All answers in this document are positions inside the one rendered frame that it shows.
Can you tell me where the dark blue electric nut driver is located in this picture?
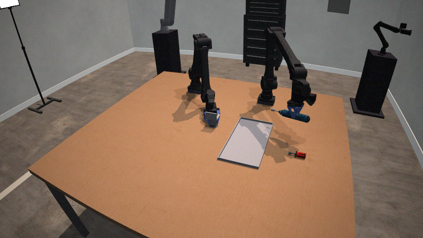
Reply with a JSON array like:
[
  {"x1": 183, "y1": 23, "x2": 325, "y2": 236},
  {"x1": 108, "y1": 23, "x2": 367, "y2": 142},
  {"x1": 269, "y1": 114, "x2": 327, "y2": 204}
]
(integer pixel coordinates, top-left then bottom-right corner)
[{"x1": 271, "y1": 109, "x2": 310, "y2": 123}]

